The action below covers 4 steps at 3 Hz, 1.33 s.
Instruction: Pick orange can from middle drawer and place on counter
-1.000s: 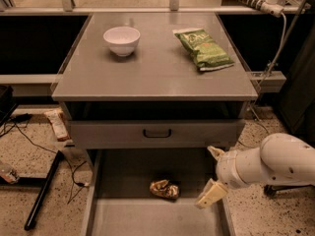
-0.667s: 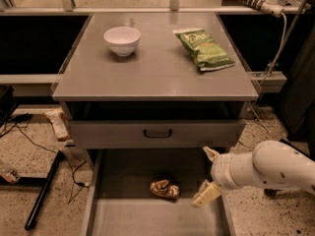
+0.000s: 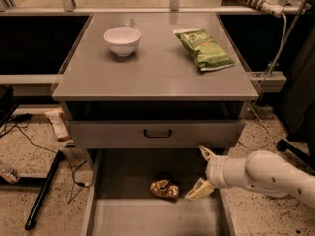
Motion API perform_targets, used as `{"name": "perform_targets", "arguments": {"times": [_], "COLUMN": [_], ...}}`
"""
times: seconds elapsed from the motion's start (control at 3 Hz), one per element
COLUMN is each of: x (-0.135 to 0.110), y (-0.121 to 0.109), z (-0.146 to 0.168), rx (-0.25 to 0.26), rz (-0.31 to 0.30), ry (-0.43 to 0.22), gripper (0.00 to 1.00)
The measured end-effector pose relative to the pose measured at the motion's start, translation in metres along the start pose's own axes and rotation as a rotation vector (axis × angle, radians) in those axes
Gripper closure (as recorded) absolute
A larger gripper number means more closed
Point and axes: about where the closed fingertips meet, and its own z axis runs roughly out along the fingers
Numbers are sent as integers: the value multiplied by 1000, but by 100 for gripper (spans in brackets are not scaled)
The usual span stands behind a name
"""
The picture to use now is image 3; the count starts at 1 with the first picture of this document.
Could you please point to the white ceramic bowl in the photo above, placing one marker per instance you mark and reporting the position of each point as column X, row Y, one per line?
column 122, row 41

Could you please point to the black box at left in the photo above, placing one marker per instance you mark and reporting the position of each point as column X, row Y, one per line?
column 8, row 103

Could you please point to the white power strip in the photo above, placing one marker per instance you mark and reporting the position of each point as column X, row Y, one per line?
column 271, row 7

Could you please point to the crushed orange can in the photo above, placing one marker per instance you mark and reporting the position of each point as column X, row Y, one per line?
column 164, row 189

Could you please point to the plastic bottle on floor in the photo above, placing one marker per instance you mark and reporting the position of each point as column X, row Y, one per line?
column 9, row 173

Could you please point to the black floor stand bar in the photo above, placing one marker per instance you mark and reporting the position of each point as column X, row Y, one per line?
column 31, row 221

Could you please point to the black drawer handle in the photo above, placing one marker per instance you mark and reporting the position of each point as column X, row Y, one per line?
column 157, row 134

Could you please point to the grey cabinet counter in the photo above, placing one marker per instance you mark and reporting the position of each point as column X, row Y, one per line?
column 159, row 70

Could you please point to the black office chair base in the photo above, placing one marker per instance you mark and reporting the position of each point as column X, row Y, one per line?
column 283, row 145

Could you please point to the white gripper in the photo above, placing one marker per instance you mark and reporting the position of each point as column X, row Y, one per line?
column 215, row 171

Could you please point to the green chip bag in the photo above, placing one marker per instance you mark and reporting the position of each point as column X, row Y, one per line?
column 205, row 52

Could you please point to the grey upper drawer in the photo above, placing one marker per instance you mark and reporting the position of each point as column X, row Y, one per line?
column 129, row 134

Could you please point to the open grey lower drawer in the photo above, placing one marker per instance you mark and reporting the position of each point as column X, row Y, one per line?
column 120, row 202

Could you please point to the snack wrapper on floor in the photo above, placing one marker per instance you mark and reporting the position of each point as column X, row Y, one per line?
column 55, row 118

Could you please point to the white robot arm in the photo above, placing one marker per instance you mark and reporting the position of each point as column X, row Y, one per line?
column 260, row 172

